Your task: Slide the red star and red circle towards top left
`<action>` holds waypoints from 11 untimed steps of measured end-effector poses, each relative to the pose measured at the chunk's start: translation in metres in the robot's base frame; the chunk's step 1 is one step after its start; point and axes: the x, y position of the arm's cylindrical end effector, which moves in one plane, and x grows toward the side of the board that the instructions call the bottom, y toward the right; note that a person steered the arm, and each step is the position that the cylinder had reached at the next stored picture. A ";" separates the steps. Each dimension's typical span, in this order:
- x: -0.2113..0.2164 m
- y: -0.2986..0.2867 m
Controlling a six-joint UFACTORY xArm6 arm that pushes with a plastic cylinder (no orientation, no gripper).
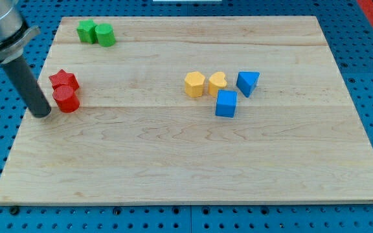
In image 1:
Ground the blue triangle block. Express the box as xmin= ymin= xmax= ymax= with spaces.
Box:
xmin=236 ymin=71 xmax=260 ymax=98

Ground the red cylinder block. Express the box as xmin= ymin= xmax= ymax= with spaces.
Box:
xmin=52 ymin=85 xmax=80 ymax=113

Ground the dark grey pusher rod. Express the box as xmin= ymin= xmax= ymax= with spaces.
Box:
xmin=1 ymin=55 xmax=51 ymax=118

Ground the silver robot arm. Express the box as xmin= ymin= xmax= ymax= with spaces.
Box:
xmin=0 ymin=0 xmax=40 ymax=64

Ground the blue cube block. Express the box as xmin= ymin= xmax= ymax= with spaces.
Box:
xmin=215 ymin=89 xmax=237 ymax=118

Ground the yellow heart block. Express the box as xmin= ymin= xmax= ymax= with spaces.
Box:
xmin=208 ymin=71 xmax=227 ymax=98

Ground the red star block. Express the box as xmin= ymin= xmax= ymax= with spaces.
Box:
xmin=49 ymin=69 xmax=80 ymax=91

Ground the green cylinder block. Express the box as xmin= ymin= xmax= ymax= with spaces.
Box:
xmin=95 ymin=23 xmax=116 ymax=47

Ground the green star block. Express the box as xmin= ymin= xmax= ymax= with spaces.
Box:
xmin=76 ymin=19 xmax=97 ymax=44

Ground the light wooden board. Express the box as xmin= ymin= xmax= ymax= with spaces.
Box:
xmin=0 ymin=16 xmax=373 ymax=206

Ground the yellow hexagon block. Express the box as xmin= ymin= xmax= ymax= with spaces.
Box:
xmin=185 ymin=71 xmax=205 ymax=98

